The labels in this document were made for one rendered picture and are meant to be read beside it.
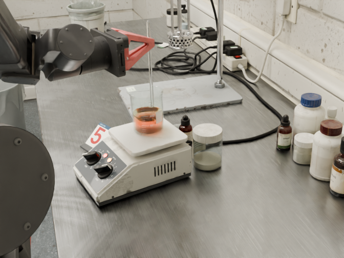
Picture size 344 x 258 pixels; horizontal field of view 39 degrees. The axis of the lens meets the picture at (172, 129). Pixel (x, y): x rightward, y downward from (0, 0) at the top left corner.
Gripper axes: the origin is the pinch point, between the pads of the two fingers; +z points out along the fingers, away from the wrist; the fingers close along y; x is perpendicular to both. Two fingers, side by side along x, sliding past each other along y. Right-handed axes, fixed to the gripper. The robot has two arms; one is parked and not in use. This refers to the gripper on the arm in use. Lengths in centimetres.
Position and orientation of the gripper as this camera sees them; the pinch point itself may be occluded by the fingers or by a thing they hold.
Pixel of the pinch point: (149, 42)
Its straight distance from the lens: 91.0
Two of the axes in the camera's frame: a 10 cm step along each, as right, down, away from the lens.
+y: -5.5, -3.6, 7.6
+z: 8.4, -2.6, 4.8
